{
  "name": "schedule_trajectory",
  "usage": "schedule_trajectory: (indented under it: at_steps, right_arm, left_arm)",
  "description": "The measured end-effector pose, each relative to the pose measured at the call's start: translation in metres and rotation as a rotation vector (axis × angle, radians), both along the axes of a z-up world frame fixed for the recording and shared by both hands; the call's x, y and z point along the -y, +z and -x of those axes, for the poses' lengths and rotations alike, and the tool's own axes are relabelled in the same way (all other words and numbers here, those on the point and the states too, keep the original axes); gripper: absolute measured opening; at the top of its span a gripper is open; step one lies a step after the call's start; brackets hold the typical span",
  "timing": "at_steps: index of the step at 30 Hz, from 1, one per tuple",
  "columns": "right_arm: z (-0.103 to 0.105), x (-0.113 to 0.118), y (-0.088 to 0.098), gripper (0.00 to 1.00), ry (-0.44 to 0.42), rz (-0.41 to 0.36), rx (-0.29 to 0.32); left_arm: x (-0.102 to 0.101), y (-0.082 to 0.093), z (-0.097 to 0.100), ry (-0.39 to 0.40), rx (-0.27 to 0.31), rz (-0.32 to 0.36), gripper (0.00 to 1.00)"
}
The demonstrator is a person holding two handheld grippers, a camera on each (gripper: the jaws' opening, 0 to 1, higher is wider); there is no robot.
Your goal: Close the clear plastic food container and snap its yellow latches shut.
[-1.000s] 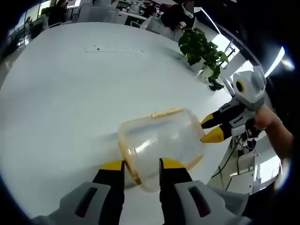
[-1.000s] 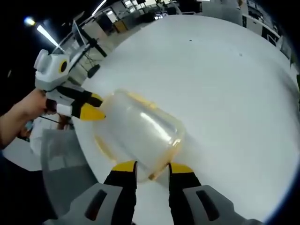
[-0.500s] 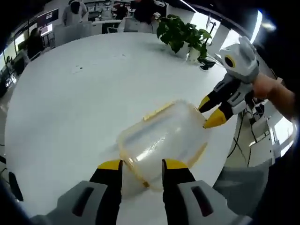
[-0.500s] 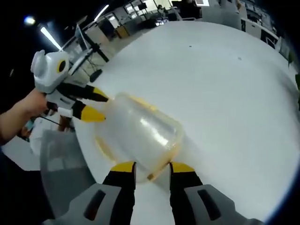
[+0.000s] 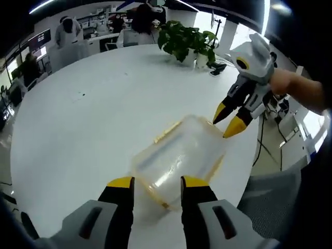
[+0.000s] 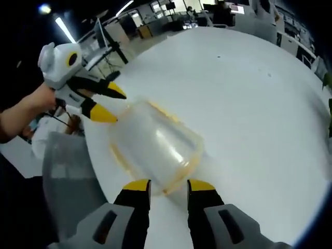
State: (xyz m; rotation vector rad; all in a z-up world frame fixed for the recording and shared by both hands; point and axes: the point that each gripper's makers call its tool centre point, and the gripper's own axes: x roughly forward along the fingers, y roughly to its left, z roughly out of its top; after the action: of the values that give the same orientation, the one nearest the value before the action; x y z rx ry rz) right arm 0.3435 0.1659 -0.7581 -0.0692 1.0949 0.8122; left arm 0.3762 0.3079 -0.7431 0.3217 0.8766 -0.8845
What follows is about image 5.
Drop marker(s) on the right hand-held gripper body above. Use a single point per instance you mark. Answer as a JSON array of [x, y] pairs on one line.
[[256, 57]]

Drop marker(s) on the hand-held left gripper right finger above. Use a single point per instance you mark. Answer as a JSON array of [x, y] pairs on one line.
[[197, 207]]

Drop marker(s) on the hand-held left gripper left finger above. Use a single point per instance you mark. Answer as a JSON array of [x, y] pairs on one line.
[[116, 207]]

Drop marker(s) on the clear plastic box yellow buckles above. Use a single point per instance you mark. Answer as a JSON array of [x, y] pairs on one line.
[[181, 145]]

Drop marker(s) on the person's right hand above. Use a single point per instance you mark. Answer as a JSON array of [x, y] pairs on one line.
[[282, 81]]

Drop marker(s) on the black tabletop device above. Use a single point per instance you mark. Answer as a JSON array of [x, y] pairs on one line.
[[218, 70]]

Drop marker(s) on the curved ceiling light strip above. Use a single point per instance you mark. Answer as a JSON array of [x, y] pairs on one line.
[[265, 15]]

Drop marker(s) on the black stand pole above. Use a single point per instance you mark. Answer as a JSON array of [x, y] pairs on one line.
[[219, 33]]

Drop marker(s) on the white plant pot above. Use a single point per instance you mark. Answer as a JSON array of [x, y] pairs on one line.
[[201, 61], [192, 55]]

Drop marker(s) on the grey mesh office chair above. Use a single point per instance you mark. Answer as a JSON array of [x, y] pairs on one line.
[[272, 197]]

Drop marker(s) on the green potted plant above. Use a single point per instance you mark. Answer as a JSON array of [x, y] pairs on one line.
[[181, 36]]

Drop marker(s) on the dark rounded object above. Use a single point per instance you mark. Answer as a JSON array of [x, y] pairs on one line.
[[29, 225]]

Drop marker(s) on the white office chair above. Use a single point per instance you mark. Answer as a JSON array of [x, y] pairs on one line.
[[127, 39]]

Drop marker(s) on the grey office cabinet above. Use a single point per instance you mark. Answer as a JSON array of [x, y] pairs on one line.
[[67, 54]]

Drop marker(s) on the storage shelf with white bins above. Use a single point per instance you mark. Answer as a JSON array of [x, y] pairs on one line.
[[90, 24]]

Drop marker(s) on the dark wall screen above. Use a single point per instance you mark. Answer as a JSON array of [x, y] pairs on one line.
[[39, 39]]

